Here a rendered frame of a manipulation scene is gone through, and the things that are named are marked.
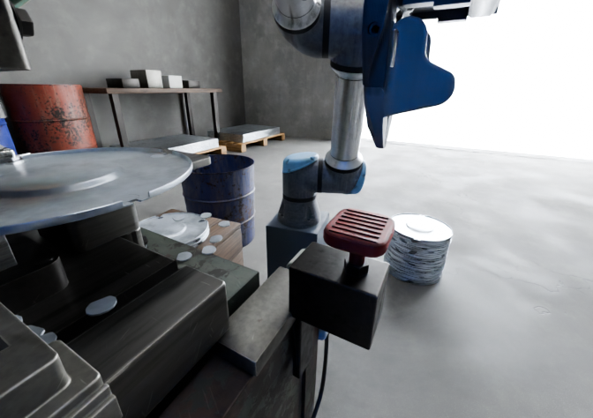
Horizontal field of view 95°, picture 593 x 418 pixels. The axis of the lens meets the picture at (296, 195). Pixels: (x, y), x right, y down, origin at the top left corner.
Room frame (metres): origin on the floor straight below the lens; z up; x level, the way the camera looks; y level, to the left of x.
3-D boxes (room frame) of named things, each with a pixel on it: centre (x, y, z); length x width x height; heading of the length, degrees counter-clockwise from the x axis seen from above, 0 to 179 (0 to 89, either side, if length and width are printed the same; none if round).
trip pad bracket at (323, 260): (0.25, -0.05, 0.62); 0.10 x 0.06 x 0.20; 62
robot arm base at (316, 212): (0.87, -0.01, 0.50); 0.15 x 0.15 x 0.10
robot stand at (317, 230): (0.87, -0.01, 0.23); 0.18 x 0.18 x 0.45; 72
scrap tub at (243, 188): (1.50, 0.45, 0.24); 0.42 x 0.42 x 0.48
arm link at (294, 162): (0.87, -0.02, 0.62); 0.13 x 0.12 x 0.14; 85
